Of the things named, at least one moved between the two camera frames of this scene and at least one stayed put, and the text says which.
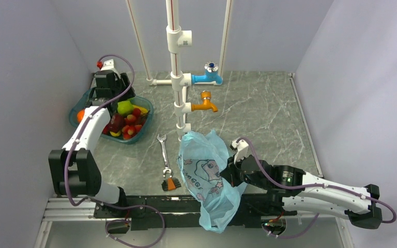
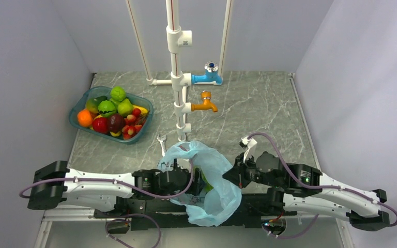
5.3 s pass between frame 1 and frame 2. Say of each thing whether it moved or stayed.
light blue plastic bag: moved
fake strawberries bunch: stayed
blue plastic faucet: stayed
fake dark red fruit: stayed
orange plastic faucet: stayed
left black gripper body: moved
